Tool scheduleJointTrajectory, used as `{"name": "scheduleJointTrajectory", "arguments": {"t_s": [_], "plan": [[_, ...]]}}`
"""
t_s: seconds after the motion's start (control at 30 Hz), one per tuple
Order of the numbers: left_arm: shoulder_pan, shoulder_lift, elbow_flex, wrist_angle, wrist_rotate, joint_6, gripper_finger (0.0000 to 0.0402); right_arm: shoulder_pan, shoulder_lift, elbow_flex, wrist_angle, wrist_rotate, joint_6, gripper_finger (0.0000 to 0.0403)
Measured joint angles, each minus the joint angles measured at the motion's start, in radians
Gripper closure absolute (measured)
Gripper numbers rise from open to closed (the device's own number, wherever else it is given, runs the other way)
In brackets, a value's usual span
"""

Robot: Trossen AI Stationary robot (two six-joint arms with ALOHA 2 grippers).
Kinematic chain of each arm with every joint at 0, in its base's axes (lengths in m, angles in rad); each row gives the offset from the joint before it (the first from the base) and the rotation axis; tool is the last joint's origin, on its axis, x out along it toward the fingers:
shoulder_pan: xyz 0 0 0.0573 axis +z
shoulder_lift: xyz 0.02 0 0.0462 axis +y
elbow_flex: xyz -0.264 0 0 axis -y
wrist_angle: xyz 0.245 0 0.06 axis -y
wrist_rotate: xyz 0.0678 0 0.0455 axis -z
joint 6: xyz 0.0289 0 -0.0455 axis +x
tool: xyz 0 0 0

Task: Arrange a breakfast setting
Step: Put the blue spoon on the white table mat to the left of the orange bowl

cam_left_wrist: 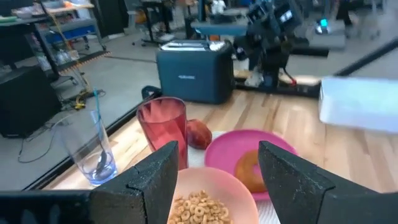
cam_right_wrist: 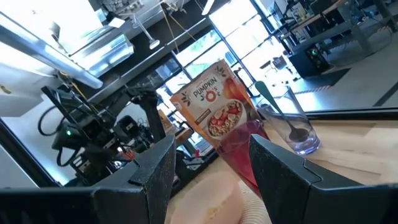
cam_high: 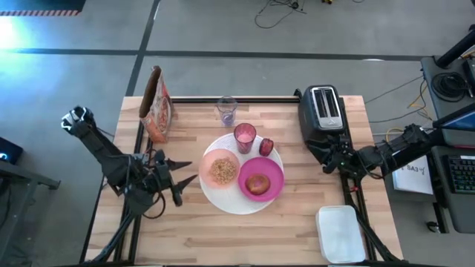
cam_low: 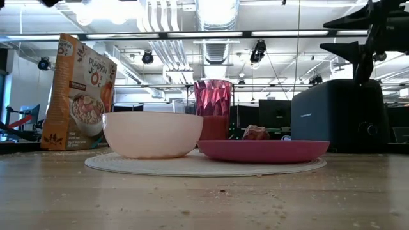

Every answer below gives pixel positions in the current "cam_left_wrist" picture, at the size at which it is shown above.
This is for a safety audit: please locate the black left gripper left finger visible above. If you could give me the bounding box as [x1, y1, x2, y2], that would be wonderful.
[0, 141, 180, 224]

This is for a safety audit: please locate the cereal rings heap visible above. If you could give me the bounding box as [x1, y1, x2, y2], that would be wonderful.
[167, 190, 233, 224]

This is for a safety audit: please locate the magenta plastic plate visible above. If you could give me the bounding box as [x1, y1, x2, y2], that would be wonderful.
[204, 129, 299, 202]

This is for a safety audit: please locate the white rectangular tray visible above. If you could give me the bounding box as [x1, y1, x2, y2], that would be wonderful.
[318, 76, 398, 134]

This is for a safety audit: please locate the black cabinet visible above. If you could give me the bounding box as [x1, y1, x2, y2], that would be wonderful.
[0, 67, 62, 139]

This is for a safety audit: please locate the grey device with teal light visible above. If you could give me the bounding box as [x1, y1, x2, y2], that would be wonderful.
[306, 17, 346, 50]

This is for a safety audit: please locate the black floor cable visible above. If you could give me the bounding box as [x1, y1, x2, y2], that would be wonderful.
[17, 88, 108, 164]

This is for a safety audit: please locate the metal shelf cart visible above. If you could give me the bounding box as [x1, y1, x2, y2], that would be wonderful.
[0, 0, 108, 82]

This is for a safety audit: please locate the blue table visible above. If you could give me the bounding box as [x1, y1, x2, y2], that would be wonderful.
[191, 21, 249, 37]

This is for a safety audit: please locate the red apple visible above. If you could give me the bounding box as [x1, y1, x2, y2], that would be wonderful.
[186, 119, 213, 151]

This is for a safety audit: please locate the brown bagel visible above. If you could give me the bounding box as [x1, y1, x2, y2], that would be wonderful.
[233, 149, 269, 194]

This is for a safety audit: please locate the dark two-slot toaster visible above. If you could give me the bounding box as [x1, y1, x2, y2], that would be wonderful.
[155, 39, 236, 105]

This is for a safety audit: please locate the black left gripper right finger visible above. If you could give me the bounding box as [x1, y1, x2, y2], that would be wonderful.
[257, 140, 398, 224]

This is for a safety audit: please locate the clear bluish plastic cup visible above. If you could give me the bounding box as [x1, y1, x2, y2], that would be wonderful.
[58, 110, 118, 187]

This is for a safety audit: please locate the white round woven placemat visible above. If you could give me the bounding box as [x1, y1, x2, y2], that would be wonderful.
[186, 130, 282, 224]

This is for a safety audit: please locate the light pink plastic bowl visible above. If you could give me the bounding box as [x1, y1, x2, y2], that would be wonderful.
[167, 167, 259, 224]

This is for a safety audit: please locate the red faceted plastic cup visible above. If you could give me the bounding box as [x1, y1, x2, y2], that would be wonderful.
[136, 96, 189, 170]

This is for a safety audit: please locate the blue handled spoon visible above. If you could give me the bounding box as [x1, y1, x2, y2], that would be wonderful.
[93, 88, 109, 175]

